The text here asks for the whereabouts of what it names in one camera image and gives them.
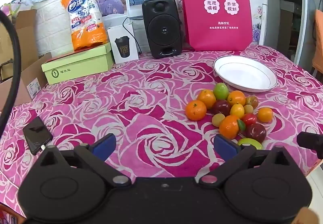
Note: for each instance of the green mango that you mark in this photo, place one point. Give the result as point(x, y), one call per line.
point(220, 90)
point(248, 142)

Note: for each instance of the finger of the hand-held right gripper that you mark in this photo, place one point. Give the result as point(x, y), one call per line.
point(307, 140)

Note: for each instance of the black smartphone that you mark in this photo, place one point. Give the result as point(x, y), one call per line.
point(37, 135)

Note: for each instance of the small yellow orange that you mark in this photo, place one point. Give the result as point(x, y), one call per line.
point(237, 110)

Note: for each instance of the white plate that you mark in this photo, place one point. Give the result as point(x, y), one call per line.
point(242, 72)

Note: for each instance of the pink rose tablecloth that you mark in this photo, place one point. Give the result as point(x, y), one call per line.
point(126, 103)

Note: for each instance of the orange chair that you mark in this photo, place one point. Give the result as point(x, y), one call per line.
point(318, 37)

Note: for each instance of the magenta tote bag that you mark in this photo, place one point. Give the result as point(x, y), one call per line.
point(214, 34)

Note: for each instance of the dark red plum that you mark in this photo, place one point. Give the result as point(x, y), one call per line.
point(221, 108)
point(255, 132)

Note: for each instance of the dimpled orange tangerine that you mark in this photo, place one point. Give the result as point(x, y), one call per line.
point(195, 110)

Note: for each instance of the white cup picture box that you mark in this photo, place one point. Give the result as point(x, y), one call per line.
point(122, 34)

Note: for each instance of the red green tomato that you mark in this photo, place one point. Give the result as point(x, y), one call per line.
point(252, 101)

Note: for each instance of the tan longan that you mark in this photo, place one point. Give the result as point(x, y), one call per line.
point(218, 120)
point(248, 109)

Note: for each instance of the red apple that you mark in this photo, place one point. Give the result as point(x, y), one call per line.
point(249, 118)

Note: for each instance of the orange paper cup pack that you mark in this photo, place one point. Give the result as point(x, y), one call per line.
point(85, 19)

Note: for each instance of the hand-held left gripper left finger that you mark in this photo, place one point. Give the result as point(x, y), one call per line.
point(103, 144)

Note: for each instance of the tall open cardboard box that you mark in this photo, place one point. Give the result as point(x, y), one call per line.
point(25, 29)

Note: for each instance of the black speaker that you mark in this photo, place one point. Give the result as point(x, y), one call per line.
point(161, 29)

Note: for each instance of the green shoebox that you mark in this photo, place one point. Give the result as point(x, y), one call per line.
point(75, 67)

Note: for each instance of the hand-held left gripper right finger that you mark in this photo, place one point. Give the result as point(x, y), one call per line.
point(225, 144)

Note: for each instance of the round orange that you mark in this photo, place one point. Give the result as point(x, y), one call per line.
point(206, 97)

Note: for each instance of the orange with green leaf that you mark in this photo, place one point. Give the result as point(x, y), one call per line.
point(229, 127)

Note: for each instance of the labelled cardboard box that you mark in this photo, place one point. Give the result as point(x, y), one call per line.
point(27, 72)

